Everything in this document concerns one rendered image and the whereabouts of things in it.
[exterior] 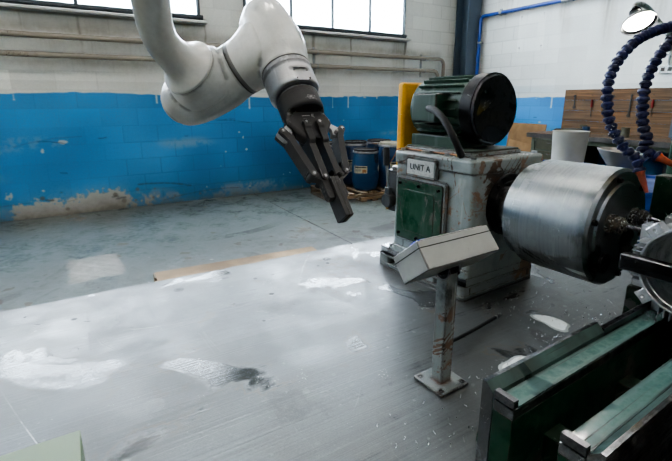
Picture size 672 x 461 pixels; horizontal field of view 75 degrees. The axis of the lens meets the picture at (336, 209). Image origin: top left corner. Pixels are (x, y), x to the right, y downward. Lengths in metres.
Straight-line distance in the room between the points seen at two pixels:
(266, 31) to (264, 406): 0.64
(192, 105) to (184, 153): 5.15
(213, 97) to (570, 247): 0.75
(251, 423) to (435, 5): 7.64
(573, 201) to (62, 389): 1.02
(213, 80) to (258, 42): 0.10
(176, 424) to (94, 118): 5.21
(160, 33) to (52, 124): 5.11
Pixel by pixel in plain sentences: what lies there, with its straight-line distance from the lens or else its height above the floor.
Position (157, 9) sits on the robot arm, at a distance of 0.74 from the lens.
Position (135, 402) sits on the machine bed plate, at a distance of 0.88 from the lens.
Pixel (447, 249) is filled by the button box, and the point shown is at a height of 1.07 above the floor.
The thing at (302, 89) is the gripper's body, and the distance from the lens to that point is 0.75.
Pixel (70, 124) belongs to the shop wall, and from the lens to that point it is 5.84.
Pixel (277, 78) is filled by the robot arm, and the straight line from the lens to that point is 0.77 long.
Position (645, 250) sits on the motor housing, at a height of 1.04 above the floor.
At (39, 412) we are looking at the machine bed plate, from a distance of 0.93.
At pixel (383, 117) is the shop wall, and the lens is 7.30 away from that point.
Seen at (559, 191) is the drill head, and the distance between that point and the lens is 1.01.
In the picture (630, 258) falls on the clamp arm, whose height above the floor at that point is 1.03.
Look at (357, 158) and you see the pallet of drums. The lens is 5.75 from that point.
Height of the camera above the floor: 1.30
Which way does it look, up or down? 14 degrees down
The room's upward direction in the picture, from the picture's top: straight up
